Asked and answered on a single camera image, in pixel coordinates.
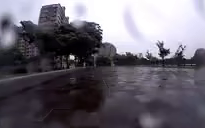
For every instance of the grey domed building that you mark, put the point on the grey domed building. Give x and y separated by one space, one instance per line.
107 50

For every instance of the distant dark hedge line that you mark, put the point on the distant dark hedge line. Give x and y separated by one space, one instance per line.
136 60

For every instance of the group of large dark trees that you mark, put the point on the group of large dark trees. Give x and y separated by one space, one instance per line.
73 40

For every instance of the wet dark paved plaza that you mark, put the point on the wet dark paved plaza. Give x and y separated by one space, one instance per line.
130 96

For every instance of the slender tree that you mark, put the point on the slender tree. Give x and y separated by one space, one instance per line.
180 52
162 51

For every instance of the tall grey apartment building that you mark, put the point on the tall grey apartment building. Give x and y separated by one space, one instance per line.
51 15

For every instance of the low pale building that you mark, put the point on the low pale building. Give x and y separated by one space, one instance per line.
27 49

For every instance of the dark hedge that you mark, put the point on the dark hedge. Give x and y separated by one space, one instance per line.
6 60

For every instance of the rounded dark tree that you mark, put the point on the rounded dark tree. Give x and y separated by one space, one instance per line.
201 55

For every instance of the pale low kerb wall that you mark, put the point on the pale low kerb wall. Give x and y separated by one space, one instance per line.
26 75

